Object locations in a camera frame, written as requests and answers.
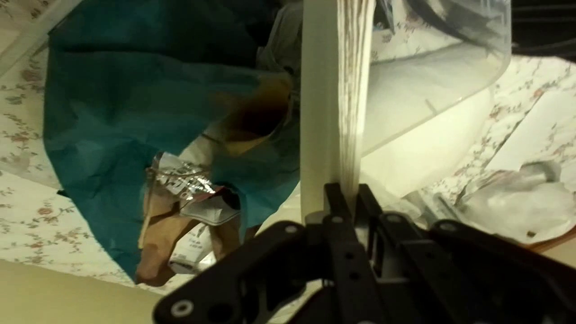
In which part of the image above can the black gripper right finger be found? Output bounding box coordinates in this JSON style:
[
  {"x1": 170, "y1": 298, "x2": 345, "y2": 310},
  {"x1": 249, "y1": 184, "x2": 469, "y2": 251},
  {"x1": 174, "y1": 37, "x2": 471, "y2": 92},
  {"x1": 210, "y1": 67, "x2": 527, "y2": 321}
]
[{"x1": 354, "y1": 184, "x2": 576, "y2": 324}]

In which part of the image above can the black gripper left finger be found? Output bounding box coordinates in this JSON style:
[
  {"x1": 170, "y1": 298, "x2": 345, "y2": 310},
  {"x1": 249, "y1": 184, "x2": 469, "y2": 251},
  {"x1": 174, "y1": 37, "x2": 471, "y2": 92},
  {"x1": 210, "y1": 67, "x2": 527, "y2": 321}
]
[{"x1": 150, "y1": 182, "x2": 386, "y2": 324}]

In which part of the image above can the clear plastic bag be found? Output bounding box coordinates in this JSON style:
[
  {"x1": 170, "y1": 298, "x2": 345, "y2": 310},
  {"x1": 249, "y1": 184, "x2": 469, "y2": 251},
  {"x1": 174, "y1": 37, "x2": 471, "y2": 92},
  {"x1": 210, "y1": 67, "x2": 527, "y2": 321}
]
[{"x1": 411, "y1": 161, "x2": 576, "y2": 245}]

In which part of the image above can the small white tube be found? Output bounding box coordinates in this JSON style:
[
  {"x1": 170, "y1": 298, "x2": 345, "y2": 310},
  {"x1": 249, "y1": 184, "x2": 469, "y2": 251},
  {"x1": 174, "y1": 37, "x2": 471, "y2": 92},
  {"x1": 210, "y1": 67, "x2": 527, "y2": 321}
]
[{"x1": 167, "y1": 222, "x2": 219, "y2": 276}]

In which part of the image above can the brown paper bag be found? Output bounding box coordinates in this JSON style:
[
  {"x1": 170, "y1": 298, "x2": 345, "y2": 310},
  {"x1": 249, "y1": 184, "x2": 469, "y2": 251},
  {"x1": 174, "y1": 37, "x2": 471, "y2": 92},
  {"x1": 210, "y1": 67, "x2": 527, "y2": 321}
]
[{"x1": 132, "y1": 78, "x2": 294, "y2": 289}]

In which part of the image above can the silver foil wrapper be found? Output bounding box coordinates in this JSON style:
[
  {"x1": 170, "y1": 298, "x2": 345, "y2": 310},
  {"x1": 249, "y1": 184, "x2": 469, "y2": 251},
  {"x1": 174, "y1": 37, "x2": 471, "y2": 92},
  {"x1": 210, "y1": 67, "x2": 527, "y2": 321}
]
[{"x1": 145, "y1": 152, "x2": 240, "y2": 227}]

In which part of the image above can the teal fabric bag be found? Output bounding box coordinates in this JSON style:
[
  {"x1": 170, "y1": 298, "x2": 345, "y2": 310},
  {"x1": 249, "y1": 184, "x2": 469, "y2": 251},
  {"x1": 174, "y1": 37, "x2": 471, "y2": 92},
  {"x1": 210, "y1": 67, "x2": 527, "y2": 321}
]
[{"x1": 41, "y1": 0, "x2": 302, "y2": 281}]

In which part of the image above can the floral bed sheet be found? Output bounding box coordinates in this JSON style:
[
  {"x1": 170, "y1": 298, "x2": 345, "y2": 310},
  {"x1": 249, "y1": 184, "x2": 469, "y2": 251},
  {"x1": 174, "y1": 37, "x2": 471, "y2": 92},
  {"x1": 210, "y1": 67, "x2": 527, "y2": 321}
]
[{"x1": 0, "y1": 0, "x2": 576, "y2": 285}]

